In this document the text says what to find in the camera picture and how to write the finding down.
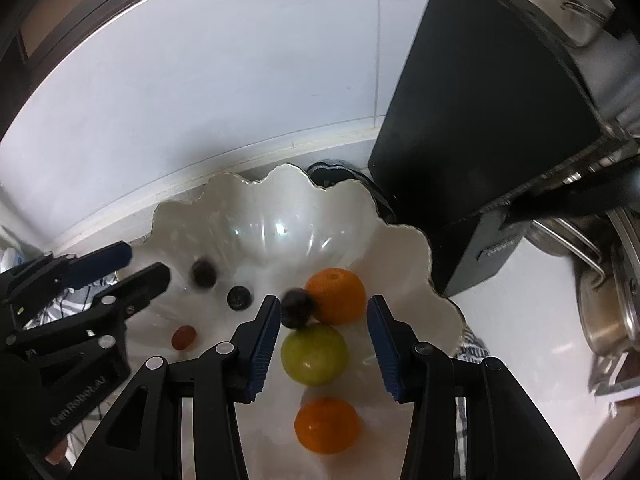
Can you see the large steel pot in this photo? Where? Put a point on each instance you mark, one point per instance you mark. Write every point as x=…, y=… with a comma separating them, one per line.
x=560, y=240

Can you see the white plastic rack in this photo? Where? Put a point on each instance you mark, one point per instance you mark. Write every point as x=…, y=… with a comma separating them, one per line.
x=620, y=385

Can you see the small steel pot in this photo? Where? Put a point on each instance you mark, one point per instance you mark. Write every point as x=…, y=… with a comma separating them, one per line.
x=615, y=310

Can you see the green round fruit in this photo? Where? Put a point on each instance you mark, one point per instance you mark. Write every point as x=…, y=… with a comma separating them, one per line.
x=313, y=355

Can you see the large orange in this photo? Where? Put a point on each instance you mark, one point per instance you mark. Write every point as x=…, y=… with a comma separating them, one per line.
x=335, y=302

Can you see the small orange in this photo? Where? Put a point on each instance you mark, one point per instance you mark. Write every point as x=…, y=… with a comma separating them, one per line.
x=327, y=425

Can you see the dark wooden wall cabinet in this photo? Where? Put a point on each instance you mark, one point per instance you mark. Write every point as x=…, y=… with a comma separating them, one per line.
x=50, y=5

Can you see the black white checkered cloth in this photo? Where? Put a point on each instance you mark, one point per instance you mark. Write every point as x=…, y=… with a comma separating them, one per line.
x=475, y=347

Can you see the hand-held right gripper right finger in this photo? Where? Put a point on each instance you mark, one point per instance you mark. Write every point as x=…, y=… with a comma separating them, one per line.
x=384, y=355

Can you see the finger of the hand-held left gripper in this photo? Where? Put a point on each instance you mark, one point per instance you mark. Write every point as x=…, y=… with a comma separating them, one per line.
x=142, y=285
x=102, y=262

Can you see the black knife block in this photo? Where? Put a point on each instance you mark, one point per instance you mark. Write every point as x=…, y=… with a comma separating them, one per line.
x=475, y=110

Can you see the person's left hand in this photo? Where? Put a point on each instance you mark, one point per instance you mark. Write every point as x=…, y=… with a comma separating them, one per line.
x=56, y=452

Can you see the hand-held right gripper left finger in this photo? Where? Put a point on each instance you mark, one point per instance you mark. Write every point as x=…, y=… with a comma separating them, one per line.
x=262, y=355

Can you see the dark red cherry tomato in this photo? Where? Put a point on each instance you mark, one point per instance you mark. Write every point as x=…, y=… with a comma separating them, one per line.
x=204, y=273

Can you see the white scalloped bowl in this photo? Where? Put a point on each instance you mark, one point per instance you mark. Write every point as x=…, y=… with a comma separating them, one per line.
x=260, y=230

